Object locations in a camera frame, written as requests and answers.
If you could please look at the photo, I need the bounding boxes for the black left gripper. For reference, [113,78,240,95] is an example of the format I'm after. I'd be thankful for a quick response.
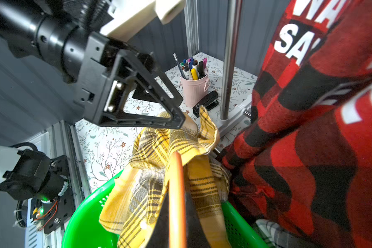
[74,32,186,129]

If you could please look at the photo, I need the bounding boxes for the yellow plaid long-sleeve shirt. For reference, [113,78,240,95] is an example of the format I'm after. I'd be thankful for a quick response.
[99,107,231,248]

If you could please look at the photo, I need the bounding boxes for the floral table mat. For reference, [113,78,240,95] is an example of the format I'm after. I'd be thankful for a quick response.
[75,52,257,192]

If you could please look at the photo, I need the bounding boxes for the black stapler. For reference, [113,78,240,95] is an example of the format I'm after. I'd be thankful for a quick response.
[193,91,219,117]

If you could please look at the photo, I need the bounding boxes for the steel clothes rack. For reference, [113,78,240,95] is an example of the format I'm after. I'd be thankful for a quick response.
[210,1,251,137]

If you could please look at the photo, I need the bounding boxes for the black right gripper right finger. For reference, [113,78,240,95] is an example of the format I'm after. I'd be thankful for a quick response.
[185,192,211,248]

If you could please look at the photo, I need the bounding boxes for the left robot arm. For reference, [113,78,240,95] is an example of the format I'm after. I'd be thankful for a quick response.
[0,1,186,204]

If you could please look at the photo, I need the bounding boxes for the green perforated plastic tray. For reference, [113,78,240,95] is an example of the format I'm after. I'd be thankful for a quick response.
[62,173,268,248]

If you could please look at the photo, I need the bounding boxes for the grey plaid long-sleeve shirt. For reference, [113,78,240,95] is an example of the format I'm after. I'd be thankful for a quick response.
[252,219,309,248]

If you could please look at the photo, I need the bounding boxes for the red black plaid shirt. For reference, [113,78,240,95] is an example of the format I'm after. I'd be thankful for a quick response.
[219,1,372,248]

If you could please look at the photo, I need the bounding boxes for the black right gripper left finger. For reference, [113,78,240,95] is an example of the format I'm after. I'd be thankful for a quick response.
[146,194,169,248]

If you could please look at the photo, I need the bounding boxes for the pink pen cup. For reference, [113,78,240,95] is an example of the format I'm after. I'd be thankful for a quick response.
[180,69,211,107]

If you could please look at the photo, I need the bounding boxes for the orange plastic hanger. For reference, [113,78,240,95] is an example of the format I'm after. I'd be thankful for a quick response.
[168,152,187,248]

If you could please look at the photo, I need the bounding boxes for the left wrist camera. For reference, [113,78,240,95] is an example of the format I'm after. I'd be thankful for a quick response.
[99,0,185,42]

